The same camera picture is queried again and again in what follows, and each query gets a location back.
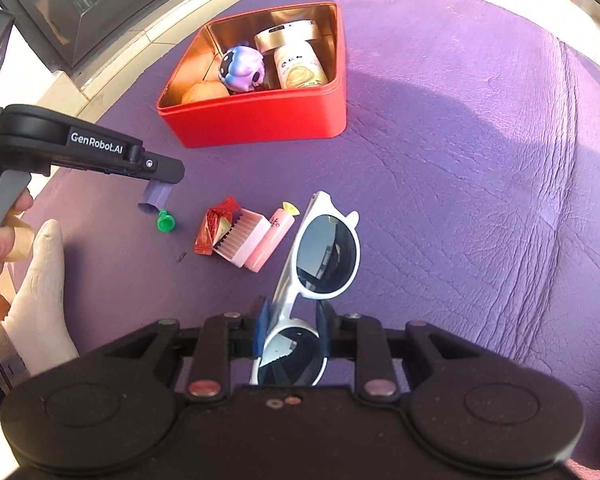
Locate orange fruit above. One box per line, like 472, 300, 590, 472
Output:
181, 80, 231, 104

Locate small grey purple tube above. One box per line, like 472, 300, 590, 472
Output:
137, 182, 172, 213

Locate white sunglasses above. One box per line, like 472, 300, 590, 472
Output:
249, 191, 362, 387

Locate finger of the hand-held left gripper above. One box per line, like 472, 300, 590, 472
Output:
54, 145, 186, 187

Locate round silver tin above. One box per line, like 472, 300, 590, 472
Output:
254, 20, 319, 54

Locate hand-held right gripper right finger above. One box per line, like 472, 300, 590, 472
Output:
314, 301, 462, 404

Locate white bottle with yellow label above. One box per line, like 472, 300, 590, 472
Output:
272, 40, 329, 90

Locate sliding glass door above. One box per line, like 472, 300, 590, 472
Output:
0, 0, 276, 76

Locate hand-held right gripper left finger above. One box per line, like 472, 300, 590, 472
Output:
130, 299, 270, 404

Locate person's left foot white sock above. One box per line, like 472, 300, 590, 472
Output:
0, 219, 81, 376

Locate pink lip balm tube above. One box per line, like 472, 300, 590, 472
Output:
244, 201, 298, 273

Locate purple cartoon figure toy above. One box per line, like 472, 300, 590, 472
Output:
217, 45, 267, 95

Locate red tin box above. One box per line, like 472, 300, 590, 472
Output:
156, 1, 348, 149

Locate purple floor mat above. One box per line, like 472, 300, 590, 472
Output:
32, 0, 600, 391

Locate red snack packet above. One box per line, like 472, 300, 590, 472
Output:
194, 196, 241, 256

